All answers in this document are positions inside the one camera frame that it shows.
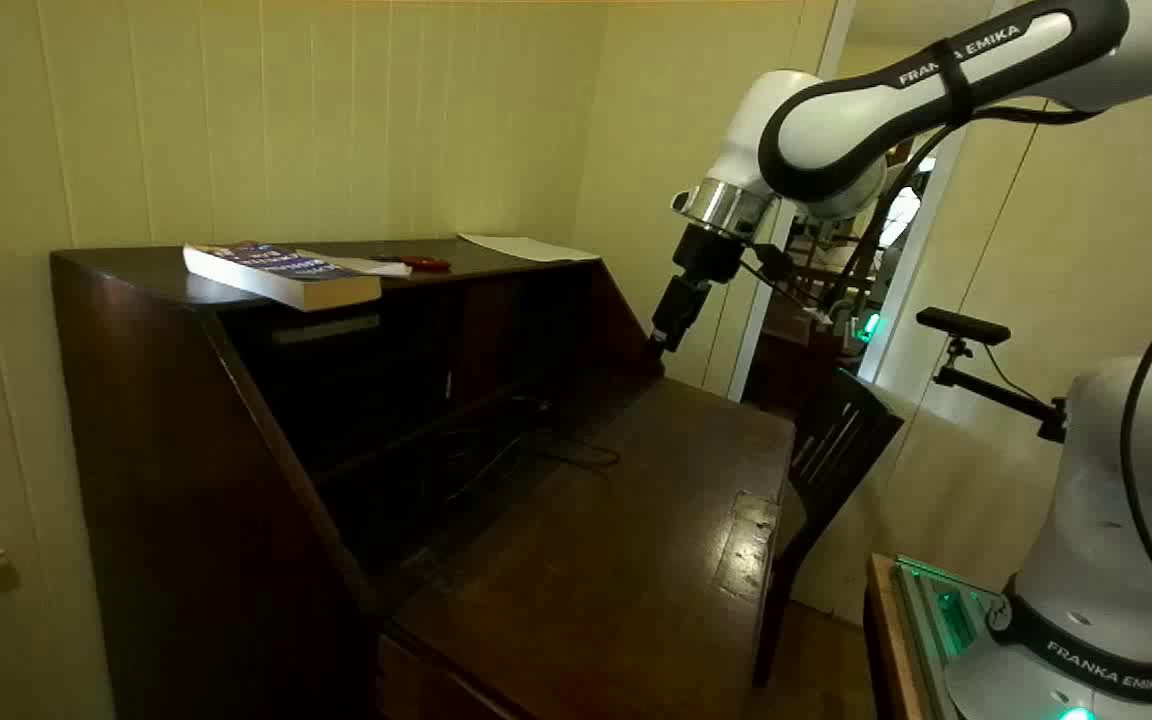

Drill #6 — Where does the blue book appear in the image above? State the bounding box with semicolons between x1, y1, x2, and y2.
182;238;389;314

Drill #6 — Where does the white paper sheet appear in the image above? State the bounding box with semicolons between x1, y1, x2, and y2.
454;226;605;266

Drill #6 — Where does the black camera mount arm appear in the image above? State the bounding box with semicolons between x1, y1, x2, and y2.
934;337;1071;449

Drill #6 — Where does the wooden robot mounting table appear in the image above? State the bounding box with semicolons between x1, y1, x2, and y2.
865;547;1050;720

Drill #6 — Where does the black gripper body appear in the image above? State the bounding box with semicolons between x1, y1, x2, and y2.
672;220;749;289

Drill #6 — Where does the dark wooden secretary desk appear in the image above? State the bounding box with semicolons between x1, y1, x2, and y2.
48;237;799;720

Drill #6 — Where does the red capped white marker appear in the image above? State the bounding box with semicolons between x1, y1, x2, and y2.
327;246;456;281

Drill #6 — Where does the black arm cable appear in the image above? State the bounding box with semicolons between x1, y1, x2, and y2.
746;53;1102;337

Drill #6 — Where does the black stereo camera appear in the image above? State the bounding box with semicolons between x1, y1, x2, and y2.
911;304;1018;351

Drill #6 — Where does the dark wooden chair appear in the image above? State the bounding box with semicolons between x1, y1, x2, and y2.
749;364;910;692

